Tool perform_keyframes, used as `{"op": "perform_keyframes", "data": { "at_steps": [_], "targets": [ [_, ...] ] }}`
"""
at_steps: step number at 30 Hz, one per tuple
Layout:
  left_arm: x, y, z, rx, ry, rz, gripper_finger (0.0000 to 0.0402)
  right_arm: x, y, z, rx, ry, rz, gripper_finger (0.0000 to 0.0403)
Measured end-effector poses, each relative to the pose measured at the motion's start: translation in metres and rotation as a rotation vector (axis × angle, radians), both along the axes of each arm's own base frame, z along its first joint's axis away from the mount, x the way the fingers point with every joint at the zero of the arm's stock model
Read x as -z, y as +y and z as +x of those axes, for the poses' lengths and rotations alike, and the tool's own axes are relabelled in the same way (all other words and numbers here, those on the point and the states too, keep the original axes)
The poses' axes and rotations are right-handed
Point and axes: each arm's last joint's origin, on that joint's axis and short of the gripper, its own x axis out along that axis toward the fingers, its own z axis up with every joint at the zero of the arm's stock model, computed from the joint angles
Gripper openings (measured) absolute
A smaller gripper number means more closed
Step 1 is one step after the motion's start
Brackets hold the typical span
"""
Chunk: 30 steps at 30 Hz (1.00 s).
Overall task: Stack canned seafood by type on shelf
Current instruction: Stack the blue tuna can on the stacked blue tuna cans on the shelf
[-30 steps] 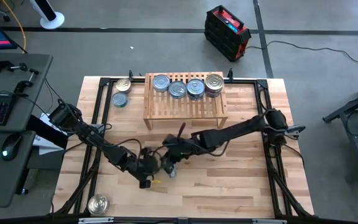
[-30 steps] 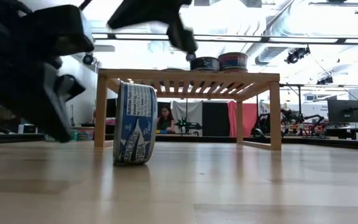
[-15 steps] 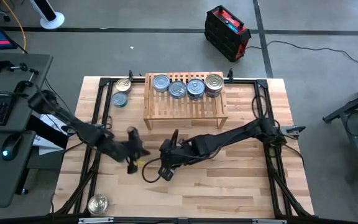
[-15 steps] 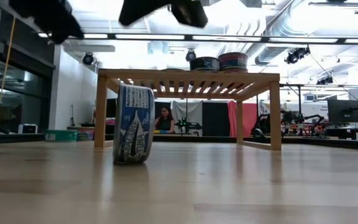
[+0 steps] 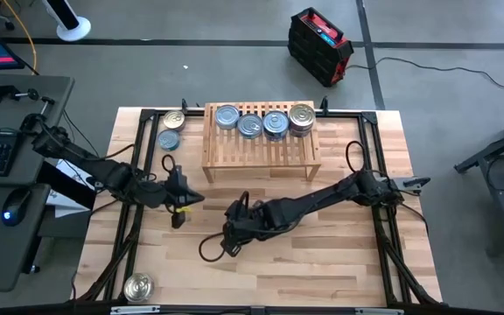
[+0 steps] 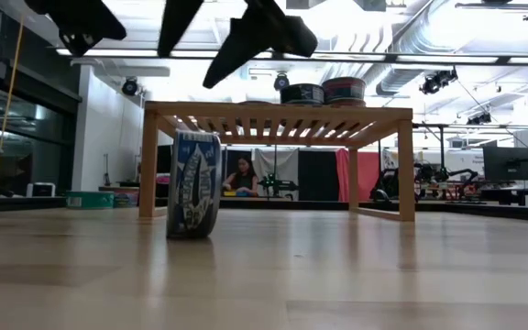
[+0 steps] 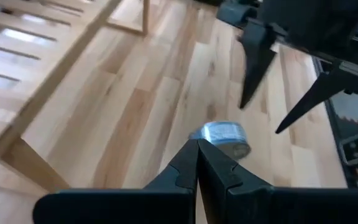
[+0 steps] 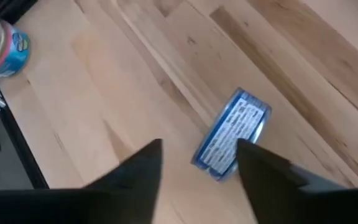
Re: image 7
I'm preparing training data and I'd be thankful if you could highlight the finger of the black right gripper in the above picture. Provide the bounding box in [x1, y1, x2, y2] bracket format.
[274, 60, 358, 134]
[237, 18, 288, 110]

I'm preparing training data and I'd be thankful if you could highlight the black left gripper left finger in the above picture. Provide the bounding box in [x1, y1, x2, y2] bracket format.
[32, 138, 200, 224]

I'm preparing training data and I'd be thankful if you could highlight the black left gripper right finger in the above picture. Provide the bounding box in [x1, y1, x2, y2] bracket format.
[198, 139, 358, 224]

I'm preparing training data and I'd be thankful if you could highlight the silver lidded tin can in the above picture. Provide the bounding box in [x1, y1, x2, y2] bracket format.
[188, 120, 252, 161]

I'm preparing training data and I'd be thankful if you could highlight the wooden slatted shelf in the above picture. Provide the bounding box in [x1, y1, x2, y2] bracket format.
[0, 0, 152, 193]

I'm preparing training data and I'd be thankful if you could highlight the silver mounting plate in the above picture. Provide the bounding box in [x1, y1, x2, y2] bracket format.
[339, 134, 358, 166]

